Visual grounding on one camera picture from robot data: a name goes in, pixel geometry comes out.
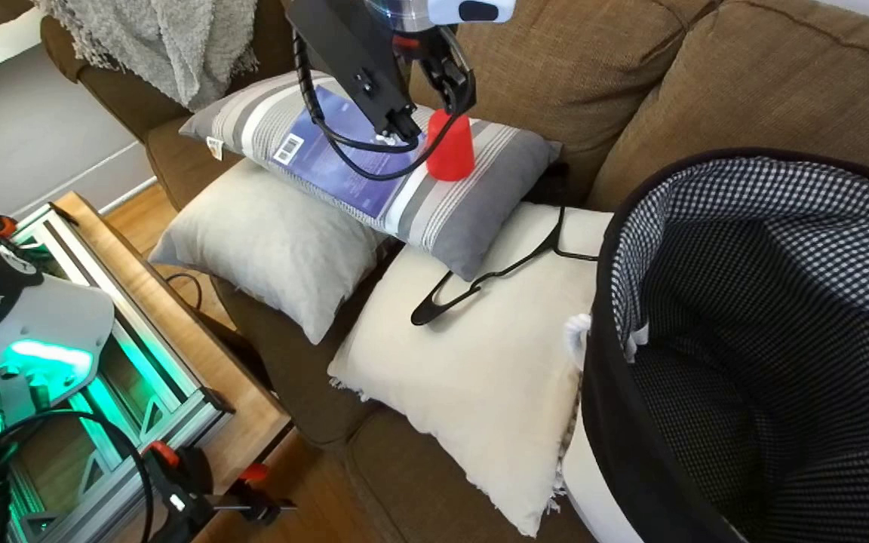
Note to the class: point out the brown fabric sofa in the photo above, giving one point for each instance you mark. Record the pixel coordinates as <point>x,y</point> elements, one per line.
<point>655,71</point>

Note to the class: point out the cream pillow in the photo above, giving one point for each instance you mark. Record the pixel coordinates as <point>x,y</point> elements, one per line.
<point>465,382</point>
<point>274,243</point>

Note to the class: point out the gray striped pillow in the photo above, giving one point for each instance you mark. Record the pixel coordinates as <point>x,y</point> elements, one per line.
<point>497,192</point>

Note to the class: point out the blue cover book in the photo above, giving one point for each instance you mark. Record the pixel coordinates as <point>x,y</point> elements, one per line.
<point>324,152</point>

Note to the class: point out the red plastic cup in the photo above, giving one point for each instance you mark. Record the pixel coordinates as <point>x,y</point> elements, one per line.
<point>450,156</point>

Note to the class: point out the black clothes hanger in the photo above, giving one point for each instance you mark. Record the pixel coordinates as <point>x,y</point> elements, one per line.
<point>436,305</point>

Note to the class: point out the gray knitted blanket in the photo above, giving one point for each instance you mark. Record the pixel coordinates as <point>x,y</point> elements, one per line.
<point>164,41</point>

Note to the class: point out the white black mesh laundry hamper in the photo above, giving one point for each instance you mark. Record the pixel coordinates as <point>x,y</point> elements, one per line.
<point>755,351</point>

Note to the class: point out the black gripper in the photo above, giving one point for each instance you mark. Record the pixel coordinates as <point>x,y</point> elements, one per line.
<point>340,24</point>

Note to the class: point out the wooden table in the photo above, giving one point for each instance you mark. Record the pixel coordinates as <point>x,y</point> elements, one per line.
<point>242,402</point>

